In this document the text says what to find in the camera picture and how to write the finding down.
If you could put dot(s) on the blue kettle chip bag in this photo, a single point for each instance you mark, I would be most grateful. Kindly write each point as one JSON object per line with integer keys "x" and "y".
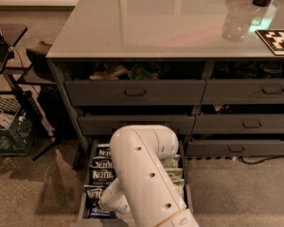
{"x": 94, "y": 193}
{"x": 102, "y": 162}
{"x": 101, "y": 176}
{"x": 103, "y": 150}

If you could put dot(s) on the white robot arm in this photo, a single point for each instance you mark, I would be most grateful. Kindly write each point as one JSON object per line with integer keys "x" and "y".
{"x": 142, "y": 185}

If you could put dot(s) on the open bottom left drawer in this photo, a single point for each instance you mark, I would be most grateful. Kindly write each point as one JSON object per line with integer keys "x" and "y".
{"x": 83, "y": 221}

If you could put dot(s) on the rear green Kettle chip bag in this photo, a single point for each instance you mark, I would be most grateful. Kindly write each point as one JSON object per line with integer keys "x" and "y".
{"x": 173, "y": 161}

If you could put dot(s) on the middle left grey drawer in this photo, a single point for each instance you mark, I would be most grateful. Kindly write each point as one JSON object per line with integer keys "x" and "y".
{"x": 103, "y": 120}

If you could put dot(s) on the grey drawer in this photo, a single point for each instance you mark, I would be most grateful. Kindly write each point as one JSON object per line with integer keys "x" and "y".
{"x": 235, "y": 145}
{"x": 178, "y": 84}
{"x": 244, "y": 91}
{"x": 103, "y": 120}
{"x": 236, "y": 123}

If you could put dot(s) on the top left grey drawer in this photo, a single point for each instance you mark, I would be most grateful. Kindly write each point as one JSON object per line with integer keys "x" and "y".
{"x": 178, "y": 84}

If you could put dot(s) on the tan snack bag in drawer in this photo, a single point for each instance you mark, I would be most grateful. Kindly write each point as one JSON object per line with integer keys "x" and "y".
{"x": 109, "y": 70}

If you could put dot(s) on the green snack bag in drawer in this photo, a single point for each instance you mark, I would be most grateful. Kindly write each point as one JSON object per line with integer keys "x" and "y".
{"x": 143, "y": 71}

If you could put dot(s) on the middle right grey drawer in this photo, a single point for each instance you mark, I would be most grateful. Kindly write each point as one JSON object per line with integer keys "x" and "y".
{"x": 236, "y": 123}

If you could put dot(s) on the bottom right grey drawer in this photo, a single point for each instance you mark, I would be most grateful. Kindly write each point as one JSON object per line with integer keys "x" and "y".
{"x": 235, "y": 145}

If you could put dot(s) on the top right grey drawer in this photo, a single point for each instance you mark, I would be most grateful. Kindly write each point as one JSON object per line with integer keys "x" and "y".
{"x": 244, "y": 91}

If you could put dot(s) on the grey drawer cabinet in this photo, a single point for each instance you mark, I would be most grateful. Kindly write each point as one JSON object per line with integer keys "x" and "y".
{"x": 219, "y": 35}

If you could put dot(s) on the green plastic crate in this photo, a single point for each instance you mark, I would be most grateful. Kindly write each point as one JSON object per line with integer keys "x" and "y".
{"x": 16, "y": 129}

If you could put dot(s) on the black white marker tag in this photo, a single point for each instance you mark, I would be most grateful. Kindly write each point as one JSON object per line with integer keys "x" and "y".
{"x": 274, "y": 39}

